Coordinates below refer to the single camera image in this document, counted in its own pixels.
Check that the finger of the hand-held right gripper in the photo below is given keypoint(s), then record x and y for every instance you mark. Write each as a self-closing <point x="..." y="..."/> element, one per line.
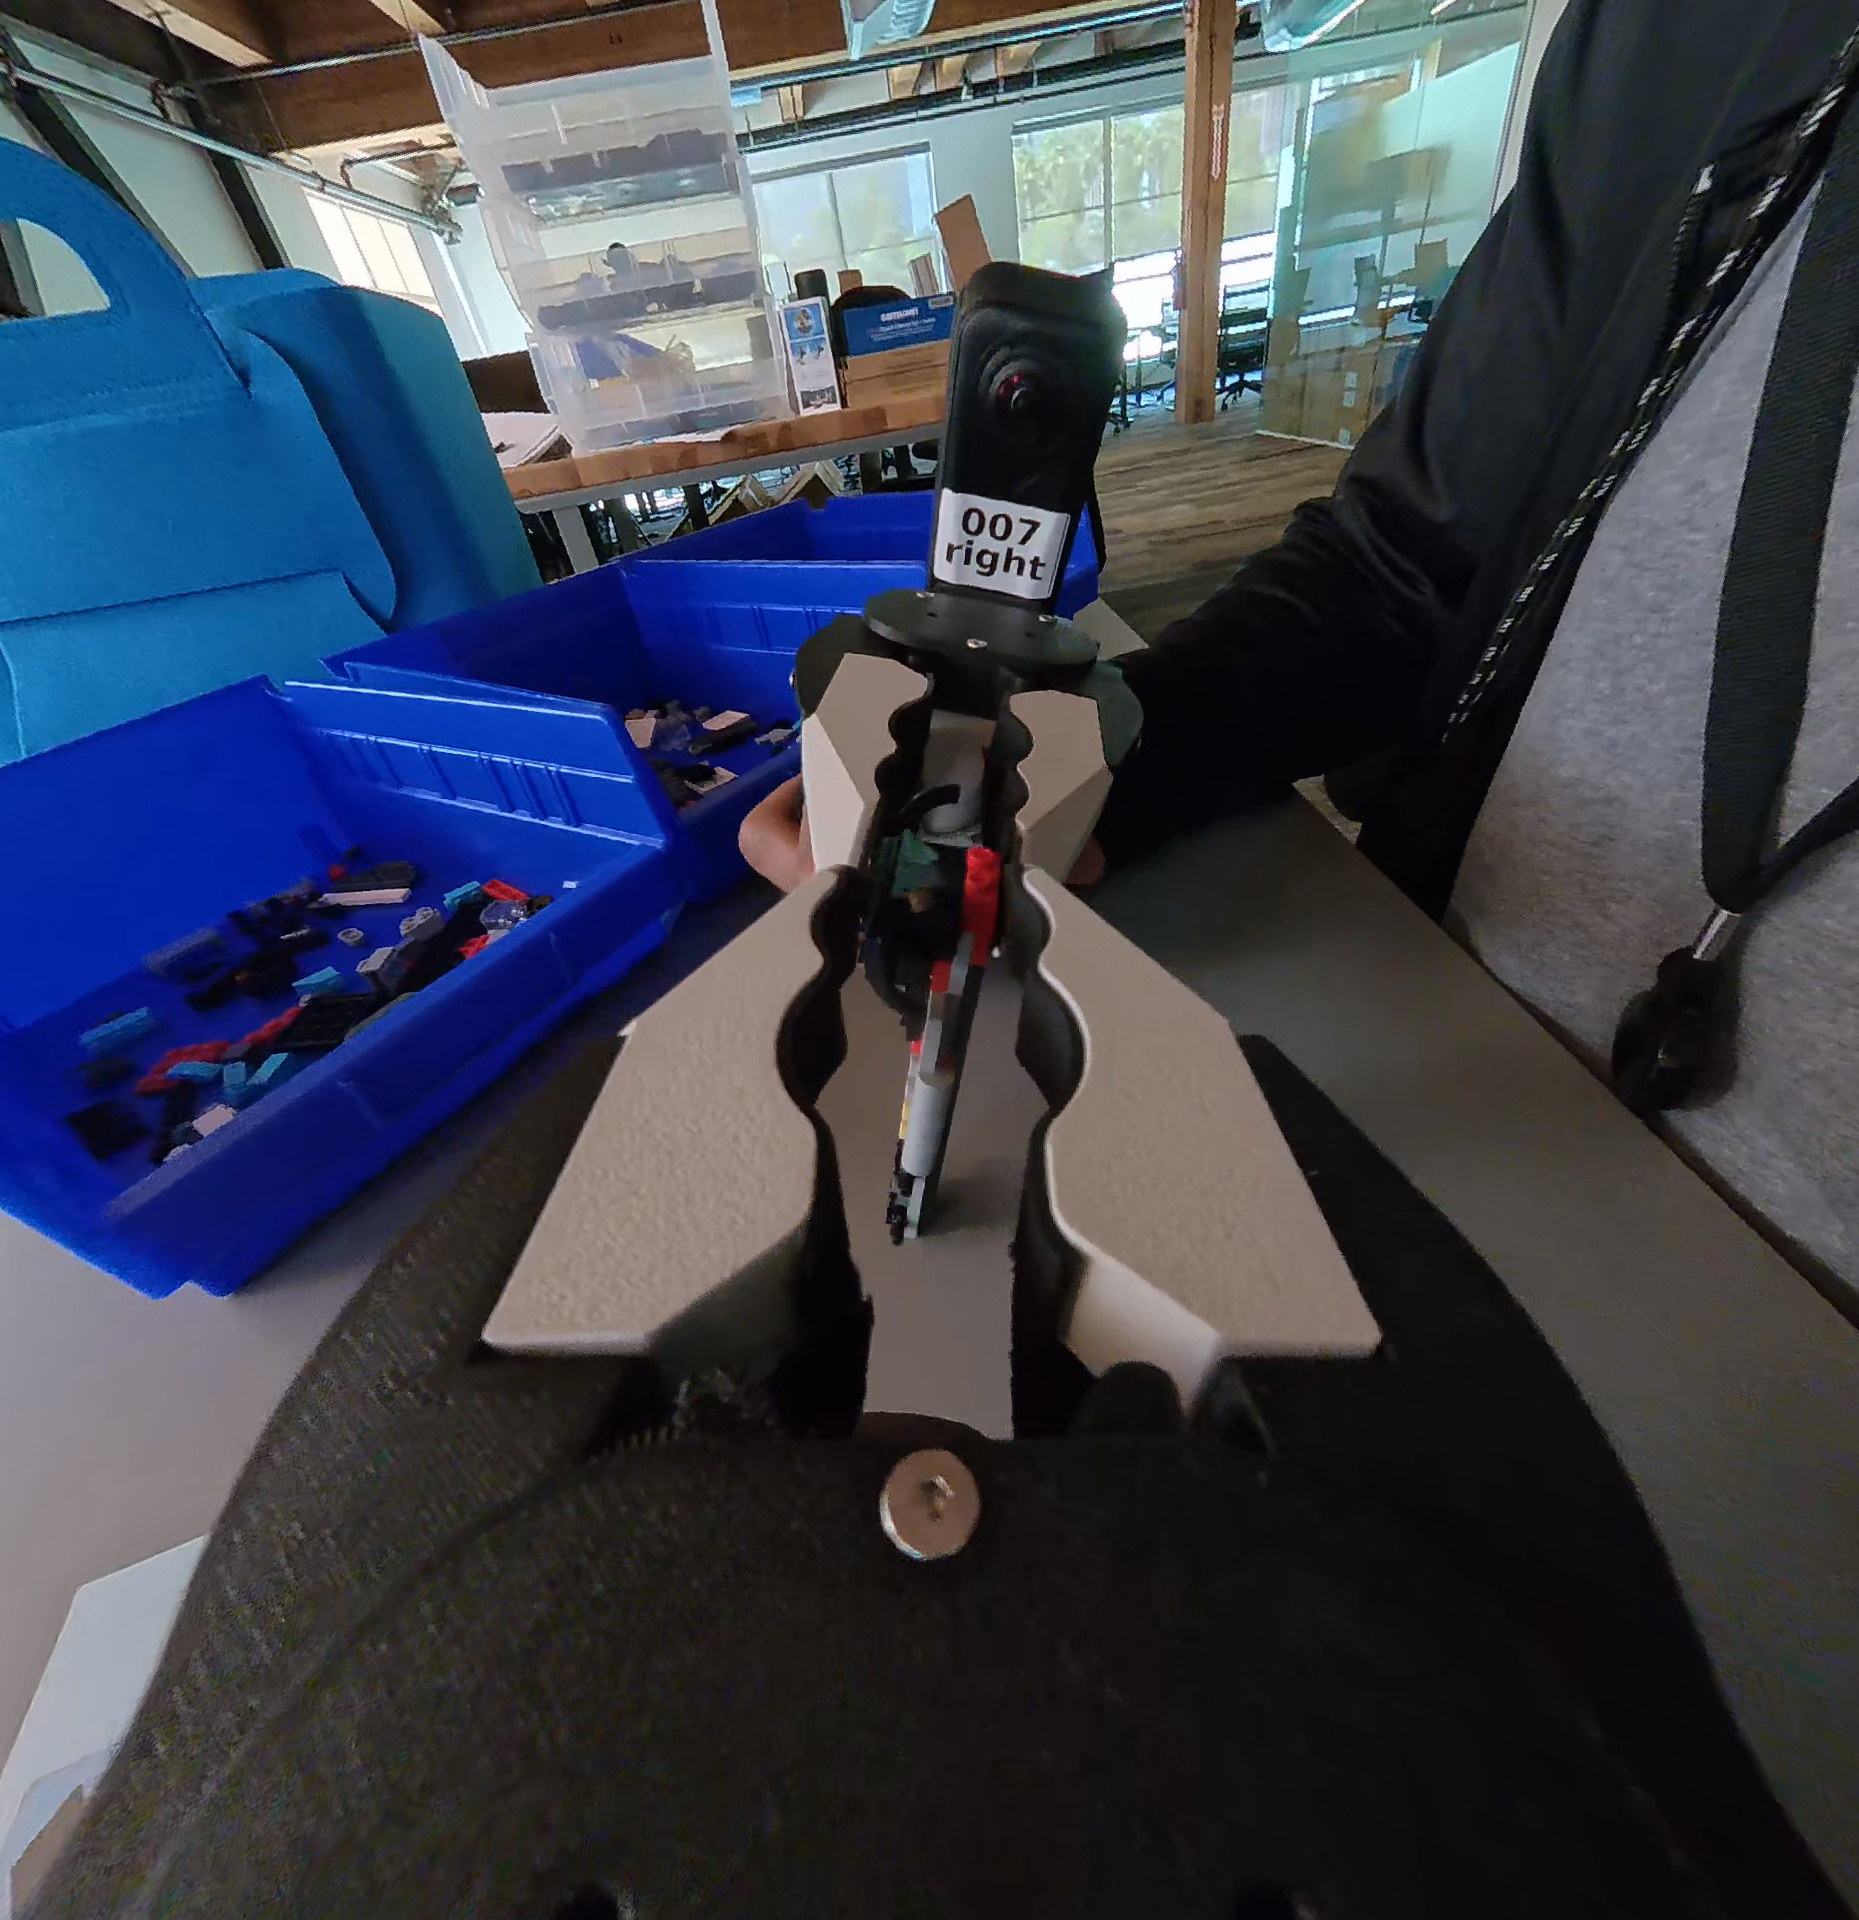
<point x="845" y="751"/>
<point x="1064" y="767"/>

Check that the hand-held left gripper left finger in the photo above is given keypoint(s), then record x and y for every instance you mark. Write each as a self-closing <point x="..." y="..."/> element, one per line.
<point x="645" y="1186"/>

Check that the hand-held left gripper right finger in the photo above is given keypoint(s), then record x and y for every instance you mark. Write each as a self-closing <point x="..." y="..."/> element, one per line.
<point x="1213" y="1186"/>

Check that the pile of small bricks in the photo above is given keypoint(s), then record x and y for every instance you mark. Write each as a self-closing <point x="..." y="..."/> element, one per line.
<point x="689" y="751"/>
<point x="315" y="1020"/>

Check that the grey red brick model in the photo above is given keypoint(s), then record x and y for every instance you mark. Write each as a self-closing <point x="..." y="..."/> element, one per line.
<point x="929" y="1111"/>

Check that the grey desk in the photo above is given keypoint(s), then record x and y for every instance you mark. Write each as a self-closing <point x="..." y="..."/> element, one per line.
<point x="1319" y="930"/>

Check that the person's right hand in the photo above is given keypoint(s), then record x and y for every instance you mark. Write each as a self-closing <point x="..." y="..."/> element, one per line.
<point x="780" y="842"/>

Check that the cardboard box blue label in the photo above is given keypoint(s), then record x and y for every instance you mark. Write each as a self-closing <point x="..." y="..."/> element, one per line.
<point x="893" y="374"/>

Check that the brown upright board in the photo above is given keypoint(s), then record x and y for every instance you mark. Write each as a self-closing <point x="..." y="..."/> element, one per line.
<point x="958" y="240"/>

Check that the wooden table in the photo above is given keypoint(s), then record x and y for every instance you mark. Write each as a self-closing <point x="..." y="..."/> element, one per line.
<point x="689" y="450"/>

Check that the clear plastic drawer stack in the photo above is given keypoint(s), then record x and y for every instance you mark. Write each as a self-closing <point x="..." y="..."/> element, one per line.
<point x="630" y="299"/>

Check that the blue felt bag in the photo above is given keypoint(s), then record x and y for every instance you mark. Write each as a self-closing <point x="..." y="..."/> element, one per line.
<point x="418" y="450"/>
<point x="119" y="497"/>

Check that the brick instruction booklet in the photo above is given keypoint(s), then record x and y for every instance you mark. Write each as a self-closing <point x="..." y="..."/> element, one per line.
<point x="88" y="1679"/>

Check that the wooden support post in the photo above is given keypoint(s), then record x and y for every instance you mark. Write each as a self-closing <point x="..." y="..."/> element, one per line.
<point x="1209" y="226"/>

